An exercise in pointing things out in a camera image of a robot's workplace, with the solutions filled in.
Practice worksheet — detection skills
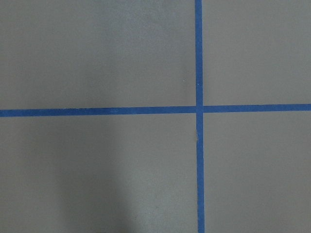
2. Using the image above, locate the blue tape line lengthwise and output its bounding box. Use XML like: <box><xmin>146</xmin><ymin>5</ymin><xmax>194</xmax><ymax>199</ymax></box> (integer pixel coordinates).
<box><xmin>195</xmin><ymin>0</ymin><xmax>205</xmax><ymax>233</ymax></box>

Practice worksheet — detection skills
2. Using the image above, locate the blue tape line crosswise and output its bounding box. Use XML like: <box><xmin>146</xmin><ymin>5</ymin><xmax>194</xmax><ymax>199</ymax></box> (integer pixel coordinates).
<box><xmin>0</xmin><ymin>104</ymin><xmax>311</xmax><ymax>117</ymax></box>

